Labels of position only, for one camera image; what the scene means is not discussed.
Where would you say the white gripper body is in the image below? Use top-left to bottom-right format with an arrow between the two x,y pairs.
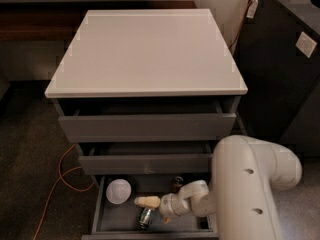
159,193 -> 180,218

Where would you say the grey bottom drawer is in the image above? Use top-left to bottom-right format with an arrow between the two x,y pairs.
81,174 -> 218,240

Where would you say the grey drawer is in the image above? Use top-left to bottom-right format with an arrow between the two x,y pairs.
58,112 -> 236,143
79,141 -> 213,175
81,174 -> 218,240

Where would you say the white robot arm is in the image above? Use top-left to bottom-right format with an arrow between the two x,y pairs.
134,135 -> 302,240

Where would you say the brown round can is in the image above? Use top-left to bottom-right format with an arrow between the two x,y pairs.
170,176 -> 184,193

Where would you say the grey middle drawer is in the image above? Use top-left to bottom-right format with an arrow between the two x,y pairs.
79,141 -> 213,175

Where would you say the grey top drawer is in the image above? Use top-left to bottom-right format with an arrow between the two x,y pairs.
58,112 -> 236,143

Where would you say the grey drawer cabinet white top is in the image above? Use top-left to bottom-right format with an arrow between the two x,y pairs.
44,8 -> 249,182

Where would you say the black cabinet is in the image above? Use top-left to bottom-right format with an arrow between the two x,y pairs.
234,0 -> 320,157

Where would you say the dark wooden bench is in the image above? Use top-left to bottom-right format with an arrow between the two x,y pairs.
0,0 -> 196,41

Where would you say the white square label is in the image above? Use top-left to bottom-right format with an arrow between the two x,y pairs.
296,32 -> 317,58

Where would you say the orange floor cable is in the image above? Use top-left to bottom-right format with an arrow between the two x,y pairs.
32,144 -> 95,240

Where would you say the orange cable with white plug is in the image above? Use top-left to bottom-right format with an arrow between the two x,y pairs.
227,0 -> 320,50

